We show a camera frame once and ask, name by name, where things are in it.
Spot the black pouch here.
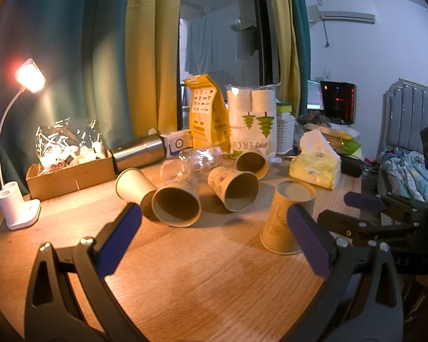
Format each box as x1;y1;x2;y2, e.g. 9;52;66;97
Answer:
340;155;363;178

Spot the clear bag of small toys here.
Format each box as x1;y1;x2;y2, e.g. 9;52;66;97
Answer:
35;118;106;172

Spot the white desk lamp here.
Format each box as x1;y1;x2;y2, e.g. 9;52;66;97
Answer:
0;58;46;230

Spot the small white blue box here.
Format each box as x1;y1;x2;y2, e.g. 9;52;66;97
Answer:
160;131;193;157

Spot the cardboard box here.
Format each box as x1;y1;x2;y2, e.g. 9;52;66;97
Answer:
26;148;115;202

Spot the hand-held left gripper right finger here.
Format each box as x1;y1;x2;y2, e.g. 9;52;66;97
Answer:
283;205;403;342

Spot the white air conditioner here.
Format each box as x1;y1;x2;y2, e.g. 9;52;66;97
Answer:
319;5;376;25

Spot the grey padded headboard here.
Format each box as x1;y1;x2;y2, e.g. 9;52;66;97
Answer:
376;78;428;157

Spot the stainless steel thermos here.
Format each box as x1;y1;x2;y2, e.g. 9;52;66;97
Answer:
111;135;166;173

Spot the yellow tissue pack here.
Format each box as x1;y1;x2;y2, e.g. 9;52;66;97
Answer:
289;130;342;190

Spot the green plastic bag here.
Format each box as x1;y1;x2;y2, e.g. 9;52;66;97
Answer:
303;121;362;154

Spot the printed blanket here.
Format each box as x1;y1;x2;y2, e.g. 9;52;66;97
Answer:
380;150;428;202

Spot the brown paper cup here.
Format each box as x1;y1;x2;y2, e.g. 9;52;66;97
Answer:
116;168;158;218
152;182;202;228
235;150;269;180
260;180;316;255
207;166;259;212

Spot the hanging grey cloth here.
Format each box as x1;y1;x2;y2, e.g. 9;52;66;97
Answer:
185;12;236;75

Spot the black computer case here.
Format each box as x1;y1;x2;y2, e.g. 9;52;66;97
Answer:
320;81;357;125

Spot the plastic pack of paper cups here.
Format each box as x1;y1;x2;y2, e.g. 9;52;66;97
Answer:
225;84;280;161

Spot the clear plastic bottle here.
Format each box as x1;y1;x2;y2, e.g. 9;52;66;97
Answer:
160;146;223;186

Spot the yellow paper bag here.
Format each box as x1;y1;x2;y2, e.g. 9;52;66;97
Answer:
183;74;231;154

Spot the computer monitor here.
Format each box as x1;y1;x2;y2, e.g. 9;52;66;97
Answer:
307;79;324;111

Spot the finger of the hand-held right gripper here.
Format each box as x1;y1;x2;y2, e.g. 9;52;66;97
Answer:
344;192;428;215
317;210;421;246

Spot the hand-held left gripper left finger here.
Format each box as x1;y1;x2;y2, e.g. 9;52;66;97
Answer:
24;202;143;342

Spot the stack of white plastic trays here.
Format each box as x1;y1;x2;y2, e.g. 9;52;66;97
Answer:
276;112;296;154

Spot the teal curtain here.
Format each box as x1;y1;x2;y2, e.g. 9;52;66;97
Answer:
287;0;312;115
0;0;134;214

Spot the yellow curtain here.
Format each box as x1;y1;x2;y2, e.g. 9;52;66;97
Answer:
125;0;183;139
268;0;301;115

